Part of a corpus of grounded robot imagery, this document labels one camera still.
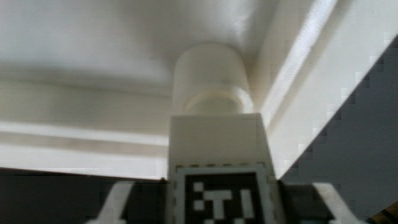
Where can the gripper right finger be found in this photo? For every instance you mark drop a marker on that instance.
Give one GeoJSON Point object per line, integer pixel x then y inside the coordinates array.
{"type": "Point", "coordinates": [336, 205]}

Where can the white square tabletop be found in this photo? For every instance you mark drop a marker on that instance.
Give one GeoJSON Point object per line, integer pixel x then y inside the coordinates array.
{"type": "Point", "coordinates": [87, 55]}

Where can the white table leg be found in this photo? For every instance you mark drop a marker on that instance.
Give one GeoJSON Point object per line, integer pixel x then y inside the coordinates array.
{"type": "Point", "coordinates": [222, 190]}

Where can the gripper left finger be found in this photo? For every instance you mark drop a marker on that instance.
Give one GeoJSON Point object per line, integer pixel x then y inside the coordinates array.
{"type": "Point", "coordinates": [112, 209]}

